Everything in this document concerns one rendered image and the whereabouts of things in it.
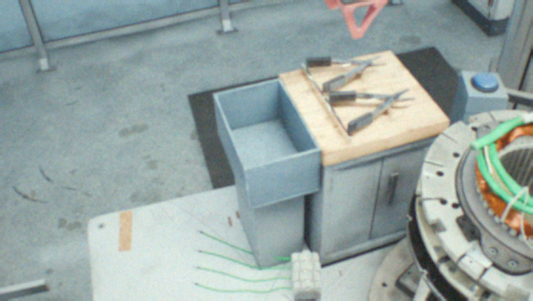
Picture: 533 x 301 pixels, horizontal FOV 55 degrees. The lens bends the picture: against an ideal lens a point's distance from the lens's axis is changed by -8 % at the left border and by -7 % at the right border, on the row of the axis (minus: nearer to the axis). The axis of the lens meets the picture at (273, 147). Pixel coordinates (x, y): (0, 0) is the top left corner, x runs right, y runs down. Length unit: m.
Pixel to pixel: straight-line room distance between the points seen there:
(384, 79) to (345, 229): 0.25
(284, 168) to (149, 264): 0.36
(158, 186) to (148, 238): 1.16
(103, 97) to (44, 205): 0.68
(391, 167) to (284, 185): 0.17
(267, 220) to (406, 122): 0.26
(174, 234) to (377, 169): 0.41
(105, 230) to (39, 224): 1.17
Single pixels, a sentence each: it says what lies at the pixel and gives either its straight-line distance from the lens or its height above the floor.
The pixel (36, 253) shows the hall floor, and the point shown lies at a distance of 2.13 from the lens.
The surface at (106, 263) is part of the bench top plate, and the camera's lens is 1.01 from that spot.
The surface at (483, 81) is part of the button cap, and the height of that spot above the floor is 1.04.
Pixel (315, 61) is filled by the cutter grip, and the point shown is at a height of 1.09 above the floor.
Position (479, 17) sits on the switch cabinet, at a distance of 3.19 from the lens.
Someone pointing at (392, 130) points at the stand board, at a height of 1.07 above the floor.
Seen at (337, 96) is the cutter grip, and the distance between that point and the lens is 0.78.
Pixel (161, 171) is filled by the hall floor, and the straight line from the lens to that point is 2.23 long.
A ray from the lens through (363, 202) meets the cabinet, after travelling 0.87.
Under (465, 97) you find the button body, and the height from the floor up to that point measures 1.02.
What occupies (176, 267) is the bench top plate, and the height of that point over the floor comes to 0.78.
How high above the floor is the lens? 1.58
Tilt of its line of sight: 44 degrees down
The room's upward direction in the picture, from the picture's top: 2 degrees counter-clockwise
